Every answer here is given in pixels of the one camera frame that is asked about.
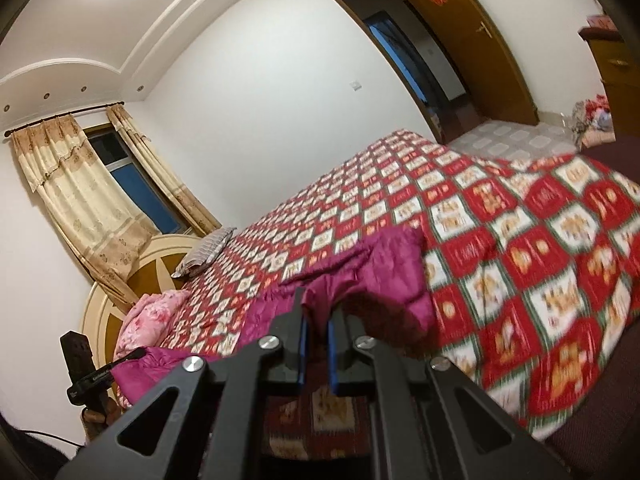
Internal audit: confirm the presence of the wooden dresser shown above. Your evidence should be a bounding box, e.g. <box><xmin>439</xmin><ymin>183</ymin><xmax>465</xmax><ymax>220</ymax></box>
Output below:
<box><xmin>579</xmin><ymin>25</ymin><xmax>640</xmax><ymax>138</ymax></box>

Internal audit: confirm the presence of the red patterned bedspread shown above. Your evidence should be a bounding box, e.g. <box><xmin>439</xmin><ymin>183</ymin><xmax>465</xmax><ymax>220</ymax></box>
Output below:
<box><xmin>165</xmin><ymin>129</ymin><xmax>640</xmax><ymax>461</ymax></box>

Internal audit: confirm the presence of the striped pillow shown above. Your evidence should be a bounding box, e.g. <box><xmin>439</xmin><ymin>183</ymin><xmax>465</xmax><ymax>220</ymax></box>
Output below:
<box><xmin>171</xmin><ymin>226</ymin><xmax>237</xmax><ymax>279</ymax></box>

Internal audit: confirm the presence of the pink floral quilt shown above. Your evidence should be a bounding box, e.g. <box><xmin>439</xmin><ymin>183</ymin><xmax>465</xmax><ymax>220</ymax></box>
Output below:
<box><xmin>114</xmin><ymin>289</ymin><xmax>191</xmax><ymax>361</ymax></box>

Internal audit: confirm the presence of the black cable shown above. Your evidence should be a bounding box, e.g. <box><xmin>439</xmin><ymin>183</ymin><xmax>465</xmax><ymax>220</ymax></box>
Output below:
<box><xmin>20</xmin><ymin>427</ymin><xmax>83</xmax><ymax>448</ymax></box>

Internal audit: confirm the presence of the brown door frame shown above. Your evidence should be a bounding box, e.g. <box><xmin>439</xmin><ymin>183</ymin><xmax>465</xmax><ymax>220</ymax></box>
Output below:
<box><xmin>328</xmin><ymin>0</ymin><xmax>451</xmax><ymax>146</ymax></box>

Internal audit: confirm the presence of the beige floral curtain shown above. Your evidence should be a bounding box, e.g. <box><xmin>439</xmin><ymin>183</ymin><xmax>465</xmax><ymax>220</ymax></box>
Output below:
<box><xmin>10</xmin><ymin>114</ymin><xmax>156</xmax><ymax>316</ymax></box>
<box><xmin>106</xmin><ymin>104</ymin><xmax>221</xmax><ymax>238</ymax></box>

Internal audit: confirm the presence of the magenta puffer jacket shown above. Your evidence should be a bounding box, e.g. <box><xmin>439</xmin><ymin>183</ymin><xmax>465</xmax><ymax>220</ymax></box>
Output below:
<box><xmin>111</xmin><ymin>226</ymin><xmax>436</xmax><ymax>408</ymax></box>

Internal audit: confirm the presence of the brown wooden door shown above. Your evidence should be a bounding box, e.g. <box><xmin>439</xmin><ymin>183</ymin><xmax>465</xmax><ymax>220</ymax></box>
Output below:
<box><xmin>392</xmin><ymin>0</ymin><xmax>540</xmax><ymax>126</ymax></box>

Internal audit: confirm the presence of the dark curtain rod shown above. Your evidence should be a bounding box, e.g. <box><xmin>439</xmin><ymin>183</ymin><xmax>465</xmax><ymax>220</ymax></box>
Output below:
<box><xmin>4</xmin><ymin>101</ymin><xmax>125</xmax><ymax>137</ymax></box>

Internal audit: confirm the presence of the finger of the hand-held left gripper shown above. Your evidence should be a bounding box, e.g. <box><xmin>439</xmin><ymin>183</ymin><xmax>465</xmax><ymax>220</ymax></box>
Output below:
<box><xmin>111</xmin><ymin>349</ymin><xmax>149</xmax><ymax>367</ymax></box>

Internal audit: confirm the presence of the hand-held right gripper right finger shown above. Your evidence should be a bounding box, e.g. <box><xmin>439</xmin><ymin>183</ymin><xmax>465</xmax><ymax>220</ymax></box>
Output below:
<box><xmin>327</xmin><ymin>307</ymin><xmax>573</xmax><ymax>480</ymax></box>

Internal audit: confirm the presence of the heap of clothes on floor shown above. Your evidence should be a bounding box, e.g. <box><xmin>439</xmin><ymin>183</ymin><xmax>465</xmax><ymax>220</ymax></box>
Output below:
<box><xmin>570</xmin><ymin>94</ymin><xmax>617</xmax><ymax>150</ymax></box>

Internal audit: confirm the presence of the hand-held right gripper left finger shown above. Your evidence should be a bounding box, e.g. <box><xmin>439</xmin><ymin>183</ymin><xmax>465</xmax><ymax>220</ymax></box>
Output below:
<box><xmin>52</xmin><ymin>287</ymin><xmax>308</xmax><ymax>480</ymax></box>

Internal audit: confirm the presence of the cream wooden headboard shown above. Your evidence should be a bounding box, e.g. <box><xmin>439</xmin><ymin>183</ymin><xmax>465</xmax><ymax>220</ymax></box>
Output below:
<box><xmin>81</xmin><ymin>232</ymin><xmax>213</xmax><ymax>401</ymax></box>

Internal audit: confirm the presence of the window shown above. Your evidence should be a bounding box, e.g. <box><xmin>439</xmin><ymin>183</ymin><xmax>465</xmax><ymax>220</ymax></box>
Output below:
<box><xmin>82</xmin><ymin>122</ymin><xmax>193</xmax><ymax>236</ymax></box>

